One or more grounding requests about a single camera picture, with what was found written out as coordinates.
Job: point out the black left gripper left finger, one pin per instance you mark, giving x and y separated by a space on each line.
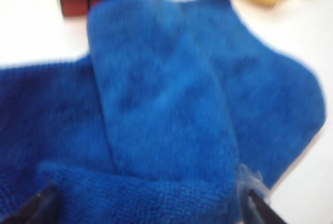
28 205

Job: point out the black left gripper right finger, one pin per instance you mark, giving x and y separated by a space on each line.
257 203

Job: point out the blue microfiber rag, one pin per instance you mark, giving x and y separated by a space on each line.
161 109

